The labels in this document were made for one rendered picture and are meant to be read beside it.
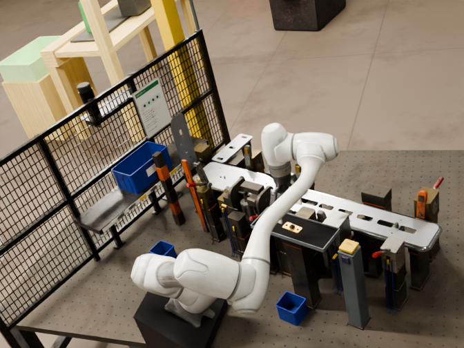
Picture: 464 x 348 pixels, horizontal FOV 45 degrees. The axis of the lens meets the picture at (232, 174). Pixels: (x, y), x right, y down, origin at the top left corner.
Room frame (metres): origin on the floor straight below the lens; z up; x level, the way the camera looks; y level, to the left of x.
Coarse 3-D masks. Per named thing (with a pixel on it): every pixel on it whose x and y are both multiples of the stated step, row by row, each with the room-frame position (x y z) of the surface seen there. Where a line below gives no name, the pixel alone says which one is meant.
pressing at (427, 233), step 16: (208, 176) 2.64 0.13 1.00; (256, 176) 2.51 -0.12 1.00; (320, 208) 2.11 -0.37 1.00; (336, 208) 2.08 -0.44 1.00; (352, 208) 2.05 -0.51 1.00; (368, 208) 2.02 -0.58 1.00; (352, 224) 1.94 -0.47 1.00; (368, 224) 1.91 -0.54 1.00; (400, 224) 1.86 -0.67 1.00; (416, 224) 1.83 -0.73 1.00; (432, 224) 1.81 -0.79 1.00; (384, 240) 1.80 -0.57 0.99; (416, 240) 1.74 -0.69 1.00; (432, 240) 1.72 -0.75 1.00
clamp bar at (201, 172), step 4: (200, 160) 2.47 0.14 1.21; (196, 164) 2.45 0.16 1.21; (200, 164) 2.45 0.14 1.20; (196, 168) 2.46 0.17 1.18; (200, 168) 2.45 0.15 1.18; (200, 172) 2.45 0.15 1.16; (204, 172) 2.46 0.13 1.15; (200, 176) 2.46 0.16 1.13; (204, 176) 2.46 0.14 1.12; (204, 180) 2.45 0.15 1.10; (208, 180) 2.47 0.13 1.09
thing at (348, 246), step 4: (348, 240) 1.68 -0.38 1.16; (344, 244) 1.66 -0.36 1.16; (348, 244) 1.65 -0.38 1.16; (352, 244) 1.65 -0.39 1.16; (356, 244) 1.64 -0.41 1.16; (340, 248) 1.65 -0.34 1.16; (344, 248) 1.64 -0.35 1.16; (348, 248) 1.64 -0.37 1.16; (352, 248) 1.63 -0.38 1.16; (348, 252) 1.62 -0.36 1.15; (352, 252) 1.61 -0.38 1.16
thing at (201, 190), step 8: (200, 192) 2.43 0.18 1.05; (208, 192) 2.44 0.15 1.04; (200, 200) 2.45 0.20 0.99; (208, 200) 2.42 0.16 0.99; (208, 208) 2.42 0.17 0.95; (216, 208) 2.46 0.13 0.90; (208, 216) 2.45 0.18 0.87; (216, 216) 2.45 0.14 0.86; (208, 224) 2.46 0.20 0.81; (216, 224) 2.44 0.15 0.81; (216, 232) 2.42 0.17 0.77; (216, 240) 2.43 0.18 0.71
